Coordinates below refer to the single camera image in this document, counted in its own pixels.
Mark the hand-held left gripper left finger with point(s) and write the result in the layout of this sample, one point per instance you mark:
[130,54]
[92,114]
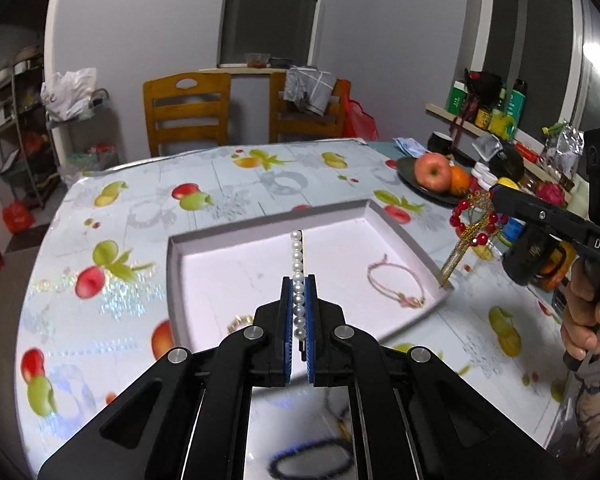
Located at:
[287,310]

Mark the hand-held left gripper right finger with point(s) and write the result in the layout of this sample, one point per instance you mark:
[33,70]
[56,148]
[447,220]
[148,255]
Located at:
[310,310]

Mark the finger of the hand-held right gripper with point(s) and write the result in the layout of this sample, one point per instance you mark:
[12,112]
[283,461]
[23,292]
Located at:
[530,207]

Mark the grey shallow cardboard tray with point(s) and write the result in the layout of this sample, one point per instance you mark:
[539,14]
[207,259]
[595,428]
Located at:
[220,280]

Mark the person's right hand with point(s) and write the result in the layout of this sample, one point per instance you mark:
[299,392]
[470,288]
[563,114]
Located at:
[580,310]

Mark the pink dragon fruit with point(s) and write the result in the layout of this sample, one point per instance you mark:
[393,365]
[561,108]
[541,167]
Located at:
[550,194]

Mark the yellow cap bottle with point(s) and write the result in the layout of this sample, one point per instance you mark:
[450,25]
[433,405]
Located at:
[511,232]

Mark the silver foil bag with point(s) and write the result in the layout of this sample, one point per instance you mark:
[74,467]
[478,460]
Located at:
[562,147]

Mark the black mug gold print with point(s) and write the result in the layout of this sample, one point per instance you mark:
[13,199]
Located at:
[530,257]

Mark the black pouch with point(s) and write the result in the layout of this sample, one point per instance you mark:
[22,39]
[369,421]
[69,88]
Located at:
[507,160]

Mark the white medicine bottle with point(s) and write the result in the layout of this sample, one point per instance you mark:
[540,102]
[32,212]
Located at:
[485,176]

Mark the orange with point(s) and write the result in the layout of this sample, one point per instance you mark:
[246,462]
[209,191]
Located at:
[460,180]

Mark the yellow jar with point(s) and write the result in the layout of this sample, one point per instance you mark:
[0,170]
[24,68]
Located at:
[500,126]

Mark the red apple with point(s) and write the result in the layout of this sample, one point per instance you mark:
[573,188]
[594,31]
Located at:
[432,171]

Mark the green bottle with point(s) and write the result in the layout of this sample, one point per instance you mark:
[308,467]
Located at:
[516,102]

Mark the black cup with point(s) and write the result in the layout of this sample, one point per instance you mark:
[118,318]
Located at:
[439,142]

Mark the dark plate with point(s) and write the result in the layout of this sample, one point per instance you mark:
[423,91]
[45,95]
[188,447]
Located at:
[410,180]

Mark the green box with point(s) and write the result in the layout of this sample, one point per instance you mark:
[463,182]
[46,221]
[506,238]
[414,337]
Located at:
[457,97]

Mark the blue cloth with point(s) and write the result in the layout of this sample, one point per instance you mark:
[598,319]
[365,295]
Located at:
[409,146]

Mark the wooden chair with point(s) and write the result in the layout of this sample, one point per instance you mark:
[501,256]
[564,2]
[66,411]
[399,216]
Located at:
[305,127]
[187,110]

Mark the red plastic bag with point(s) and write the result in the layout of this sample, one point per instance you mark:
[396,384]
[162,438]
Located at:
[362,120]

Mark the grey checked cloth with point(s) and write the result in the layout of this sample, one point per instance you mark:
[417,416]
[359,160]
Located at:
[310,87]

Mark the glass bowl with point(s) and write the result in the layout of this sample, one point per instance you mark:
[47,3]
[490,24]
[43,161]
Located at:
[257,59]

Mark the small red bag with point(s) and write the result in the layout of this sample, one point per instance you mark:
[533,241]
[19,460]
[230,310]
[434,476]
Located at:
[17,216]

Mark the white plastic bag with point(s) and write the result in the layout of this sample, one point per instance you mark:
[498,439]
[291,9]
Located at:
[67,92]

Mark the metal storage rack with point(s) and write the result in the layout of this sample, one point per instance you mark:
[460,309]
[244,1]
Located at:
[22,125]

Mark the window with white frame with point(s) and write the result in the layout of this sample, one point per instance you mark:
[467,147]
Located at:
[267,25]

